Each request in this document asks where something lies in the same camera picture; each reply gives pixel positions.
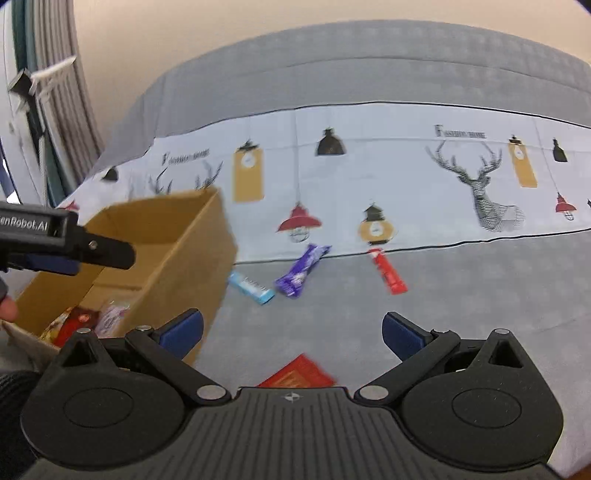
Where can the red stick sachet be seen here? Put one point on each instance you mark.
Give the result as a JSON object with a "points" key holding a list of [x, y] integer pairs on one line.
{"points": [[393, 280]]}

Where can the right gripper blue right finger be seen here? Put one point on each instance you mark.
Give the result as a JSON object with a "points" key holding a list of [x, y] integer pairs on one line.
{"points": [[403, 337]]}

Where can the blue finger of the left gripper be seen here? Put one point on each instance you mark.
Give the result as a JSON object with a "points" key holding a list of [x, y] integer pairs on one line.
{"points": [[103, 251], [43, 263]]}

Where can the grey patterned sofa cover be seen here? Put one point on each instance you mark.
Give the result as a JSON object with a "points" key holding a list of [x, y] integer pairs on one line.
{"points": [[463, 153]]}

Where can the red envelope packet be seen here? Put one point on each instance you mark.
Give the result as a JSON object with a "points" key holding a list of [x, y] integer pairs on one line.
{"points": [[302, 372]]}

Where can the small yellow snack pack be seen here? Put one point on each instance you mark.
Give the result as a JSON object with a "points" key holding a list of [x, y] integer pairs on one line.
{"points": [[51, 332]]}

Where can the person's hand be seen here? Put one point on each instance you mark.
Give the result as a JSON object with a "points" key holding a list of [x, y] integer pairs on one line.
{"points": [[8, 307]]}

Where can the red snack packet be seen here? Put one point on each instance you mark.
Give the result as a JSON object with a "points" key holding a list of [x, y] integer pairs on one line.
{"points": [[76, 318]]}

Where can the clear white candy bag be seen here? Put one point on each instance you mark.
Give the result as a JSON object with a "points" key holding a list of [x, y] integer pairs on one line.
{"points": [[110, 316]]}

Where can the light blue stick sachet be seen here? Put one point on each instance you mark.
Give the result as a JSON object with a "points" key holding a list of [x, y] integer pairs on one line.
{"points": [[255, 291]]}

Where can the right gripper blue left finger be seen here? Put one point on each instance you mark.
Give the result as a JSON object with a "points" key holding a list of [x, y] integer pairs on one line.
{"points": [[181, 334]]}

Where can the brown cardboard box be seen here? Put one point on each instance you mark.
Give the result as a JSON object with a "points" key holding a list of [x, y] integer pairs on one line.
{"points": [[184, 254]]}

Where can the white window frame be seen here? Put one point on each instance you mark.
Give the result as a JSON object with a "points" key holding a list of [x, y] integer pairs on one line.
{"points": [[20, 154]]}

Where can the purple snack bar wrapper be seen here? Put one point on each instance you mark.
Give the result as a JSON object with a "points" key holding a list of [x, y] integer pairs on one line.
{"points": [[292, 283]]}

